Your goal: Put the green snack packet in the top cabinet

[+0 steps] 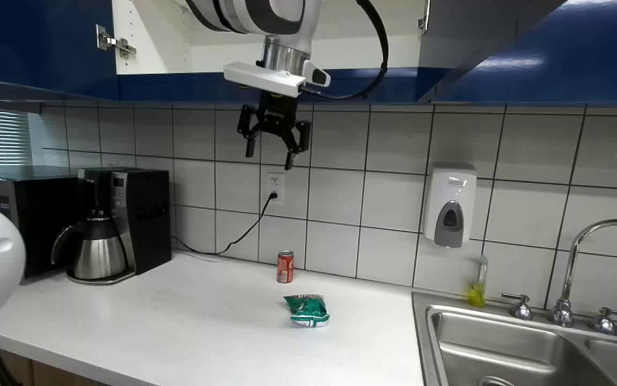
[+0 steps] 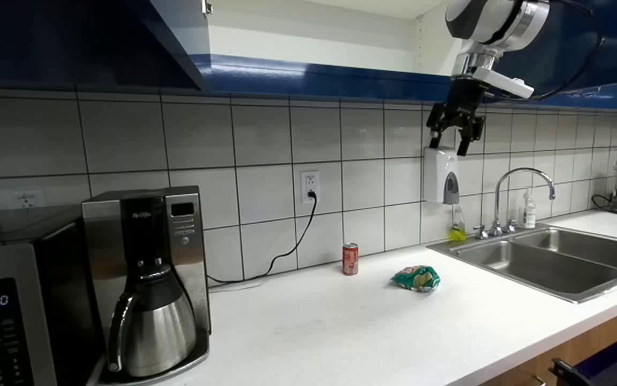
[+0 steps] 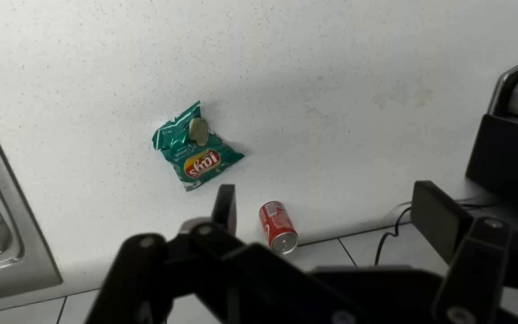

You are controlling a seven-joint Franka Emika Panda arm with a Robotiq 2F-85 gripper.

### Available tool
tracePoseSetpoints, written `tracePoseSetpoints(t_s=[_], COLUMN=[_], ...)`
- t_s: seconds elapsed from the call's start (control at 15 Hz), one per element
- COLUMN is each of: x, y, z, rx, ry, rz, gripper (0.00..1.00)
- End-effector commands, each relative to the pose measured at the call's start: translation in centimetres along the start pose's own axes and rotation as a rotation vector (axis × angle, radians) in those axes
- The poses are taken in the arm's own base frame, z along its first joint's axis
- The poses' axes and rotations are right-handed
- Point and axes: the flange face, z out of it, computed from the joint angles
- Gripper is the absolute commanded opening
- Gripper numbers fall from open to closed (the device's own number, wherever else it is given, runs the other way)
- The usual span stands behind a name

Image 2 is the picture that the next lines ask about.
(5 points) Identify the chrome faucet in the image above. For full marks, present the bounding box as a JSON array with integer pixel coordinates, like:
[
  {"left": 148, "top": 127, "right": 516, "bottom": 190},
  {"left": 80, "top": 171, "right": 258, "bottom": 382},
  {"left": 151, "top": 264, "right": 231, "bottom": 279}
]
[{"left": 477, "top": 166, "right": 558, "bottom": 240}]

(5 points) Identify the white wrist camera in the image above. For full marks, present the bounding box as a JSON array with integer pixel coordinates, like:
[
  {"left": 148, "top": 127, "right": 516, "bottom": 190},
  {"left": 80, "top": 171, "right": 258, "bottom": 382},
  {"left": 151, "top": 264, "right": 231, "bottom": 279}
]
[{"left": 473, "top": 66, "right": 533, "bottom": 98}]

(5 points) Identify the wooden lower cabinet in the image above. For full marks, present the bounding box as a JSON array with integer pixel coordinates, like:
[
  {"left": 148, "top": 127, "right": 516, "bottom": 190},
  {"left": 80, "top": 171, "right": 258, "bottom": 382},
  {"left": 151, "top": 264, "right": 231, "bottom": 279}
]
[{"left": 482, "top": 317, "right": 617, "bottom": 386}]

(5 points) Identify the blue open cabinet door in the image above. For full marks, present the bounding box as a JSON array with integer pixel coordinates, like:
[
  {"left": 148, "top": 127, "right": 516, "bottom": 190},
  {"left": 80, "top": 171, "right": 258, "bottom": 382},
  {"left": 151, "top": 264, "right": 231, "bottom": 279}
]
[{"left": 0, "top": 0, "right": 206, "bottom": 92}]

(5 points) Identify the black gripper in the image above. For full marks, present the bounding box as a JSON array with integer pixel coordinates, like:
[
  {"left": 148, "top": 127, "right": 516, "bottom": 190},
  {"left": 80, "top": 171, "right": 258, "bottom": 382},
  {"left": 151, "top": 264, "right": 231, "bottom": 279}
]
[{"left": 428, "top": 80, "right": 487, "bottom": 156}]

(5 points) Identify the black microwave oven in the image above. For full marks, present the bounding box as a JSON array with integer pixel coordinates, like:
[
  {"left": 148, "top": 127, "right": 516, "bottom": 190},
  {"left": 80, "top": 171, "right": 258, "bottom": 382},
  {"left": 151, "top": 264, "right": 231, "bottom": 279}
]
[{"left": 0, "top": 205, "right": 103, "bottom": 386}]

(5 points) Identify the black steel coffee maker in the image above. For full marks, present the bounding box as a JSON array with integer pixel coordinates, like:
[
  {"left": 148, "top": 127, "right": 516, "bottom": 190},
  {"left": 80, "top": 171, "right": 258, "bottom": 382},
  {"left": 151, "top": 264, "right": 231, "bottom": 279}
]
[{"left": 81, "top": 186, "right": 213, "bottom": 386}]

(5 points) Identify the red soda can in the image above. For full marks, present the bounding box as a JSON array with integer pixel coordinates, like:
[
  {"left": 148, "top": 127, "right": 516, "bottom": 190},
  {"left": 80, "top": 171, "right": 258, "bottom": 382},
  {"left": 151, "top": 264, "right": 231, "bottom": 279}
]
[{"left": 343, "top": 242, "right": 358, "bottom": 277}]

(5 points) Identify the small white bottle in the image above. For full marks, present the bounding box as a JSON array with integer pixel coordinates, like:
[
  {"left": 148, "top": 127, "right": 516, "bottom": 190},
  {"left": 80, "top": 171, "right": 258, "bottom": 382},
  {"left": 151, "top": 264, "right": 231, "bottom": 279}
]
[{"left": 523, "top": 190, "right": 536, "bottom": 230}]

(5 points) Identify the blue upper cabinet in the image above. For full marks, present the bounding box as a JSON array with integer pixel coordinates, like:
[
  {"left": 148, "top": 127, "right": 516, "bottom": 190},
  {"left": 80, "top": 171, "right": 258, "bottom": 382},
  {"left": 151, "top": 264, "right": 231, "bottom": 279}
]
[{"left": 0, "top": 0, "right": 617, "bottom": 112}]

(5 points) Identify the steel coffee carafe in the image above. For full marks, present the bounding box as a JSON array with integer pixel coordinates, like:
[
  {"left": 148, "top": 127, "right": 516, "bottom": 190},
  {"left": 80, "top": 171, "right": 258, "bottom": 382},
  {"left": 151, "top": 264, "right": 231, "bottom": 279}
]
[{"left": 108, "top": 257, "right": 198, "bottom": 377}]

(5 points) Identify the black power cord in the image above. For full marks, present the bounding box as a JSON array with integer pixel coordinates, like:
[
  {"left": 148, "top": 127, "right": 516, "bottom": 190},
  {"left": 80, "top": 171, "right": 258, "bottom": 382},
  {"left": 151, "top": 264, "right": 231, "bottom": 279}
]
[{"left": 206, "top": 189, "right": 322, "bottom": 285}]

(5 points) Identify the dark blue bin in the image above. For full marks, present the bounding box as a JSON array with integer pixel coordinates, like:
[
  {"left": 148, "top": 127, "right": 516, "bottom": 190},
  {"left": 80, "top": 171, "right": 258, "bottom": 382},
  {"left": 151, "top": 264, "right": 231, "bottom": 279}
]
[{"left": 551, "top": 344, "right": 617, "bottom": 386}]

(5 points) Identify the stainless steel sink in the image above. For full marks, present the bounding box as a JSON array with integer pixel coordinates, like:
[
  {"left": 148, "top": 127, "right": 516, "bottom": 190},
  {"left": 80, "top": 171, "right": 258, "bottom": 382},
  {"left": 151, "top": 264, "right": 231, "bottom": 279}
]
[{"left": 434, "top": 227, "right": 617, "bottom": 302}]

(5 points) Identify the yellow dish soap bottle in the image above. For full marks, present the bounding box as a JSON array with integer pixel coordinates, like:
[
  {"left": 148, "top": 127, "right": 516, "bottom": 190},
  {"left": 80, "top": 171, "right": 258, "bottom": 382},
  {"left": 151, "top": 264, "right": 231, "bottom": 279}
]
[{"left": 447, "top": 205, "right": 467, "bottom": 245}]

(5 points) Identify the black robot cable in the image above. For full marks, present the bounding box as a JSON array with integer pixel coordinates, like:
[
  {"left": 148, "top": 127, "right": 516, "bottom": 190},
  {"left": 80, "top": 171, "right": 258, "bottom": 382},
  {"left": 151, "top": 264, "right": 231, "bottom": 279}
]
[{"left": 531, "top": 0, "right": 605, "bottom": 104}]

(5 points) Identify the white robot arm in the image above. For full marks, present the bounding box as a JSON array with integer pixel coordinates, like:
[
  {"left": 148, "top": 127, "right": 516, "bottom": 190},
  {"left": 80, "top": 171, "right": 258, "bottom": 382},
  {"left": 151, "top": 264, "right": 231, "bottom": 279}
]
[{"left": 426, "top": 0, "right": 551, "bottom": 156}]

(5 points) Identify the white wall outlet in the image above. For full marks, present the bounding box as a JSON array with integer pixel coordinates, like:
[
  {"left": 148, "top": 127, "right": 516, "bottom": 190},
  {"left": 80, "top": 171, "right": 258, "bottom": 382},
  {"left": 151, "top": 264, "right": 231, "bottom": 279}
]
[{"left": 301, "top": 169, "right": 319, "bottom": 209}]

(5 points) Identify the white wall soap dispenser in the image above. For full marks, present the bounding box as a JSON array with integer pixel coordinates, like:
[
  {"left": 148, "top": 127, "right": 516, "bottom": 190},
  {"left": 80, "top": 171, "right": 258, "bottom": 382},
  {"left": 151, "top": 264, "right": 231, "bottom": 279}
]
[{"left": 423, "top": 148, "right": 461, "bottom": 203}]

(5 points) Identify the green snack packet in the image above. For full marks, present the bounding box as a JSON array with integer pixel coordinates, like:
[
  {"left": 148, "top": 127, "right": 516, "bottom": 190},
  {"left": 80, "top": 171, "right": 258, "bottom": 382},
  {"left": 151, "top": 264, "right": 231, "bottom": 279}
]
[{"left": 392, "top": 266, "right": 441, "bottom": 291}]

